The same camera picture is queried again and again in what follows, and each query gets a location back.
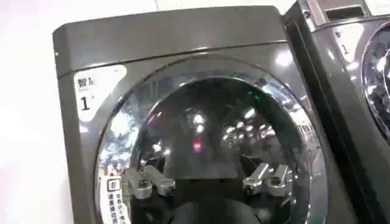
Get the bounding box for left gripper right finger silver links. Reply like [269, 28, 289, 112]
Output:
[242, 162, 293, 197]

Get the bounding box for grey dryer with number sticker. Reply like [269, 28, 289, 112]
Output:
[52, 5, 360, 224]

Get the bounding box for round glass dryer door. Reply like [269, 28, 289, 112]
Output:
[93, 54, 329, 224]

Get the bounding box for white number sticker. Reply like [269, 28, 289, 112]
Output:
[73, 64, 128, 123]

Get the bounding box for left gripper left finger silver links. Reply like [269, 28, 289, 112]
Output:
[122, 164, 177, 200]

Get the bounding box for grey dryer with display panel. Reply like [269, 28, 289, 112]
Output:
[282, 0, 390, 224]

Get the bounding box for round chrome-rimmed dryer door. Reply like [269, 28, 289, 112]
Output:
[360, 20, 390, 141]

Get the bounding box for white instruction sticker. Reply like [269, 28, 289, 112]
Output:
[99, 174, 132, 224]

